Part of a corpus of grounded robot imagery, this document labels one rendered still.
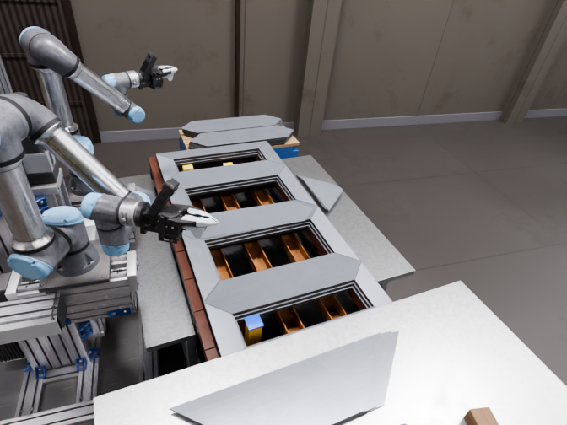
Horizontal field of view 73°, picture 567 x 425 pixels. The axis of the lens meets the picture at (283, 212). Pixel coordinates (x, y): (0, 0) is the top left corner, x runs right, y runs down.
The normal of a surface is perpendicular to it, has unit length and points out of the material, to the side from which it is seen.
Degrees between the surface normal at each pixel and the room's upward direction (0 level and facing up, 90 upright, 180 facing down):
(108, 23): 90
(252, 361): 0
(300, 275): 0
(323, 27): 90
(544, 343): 0
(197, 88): 90
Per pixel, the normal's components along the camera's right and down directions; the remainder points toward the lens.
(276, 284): 0.09, -0.79
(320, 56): 0.29, 0.61
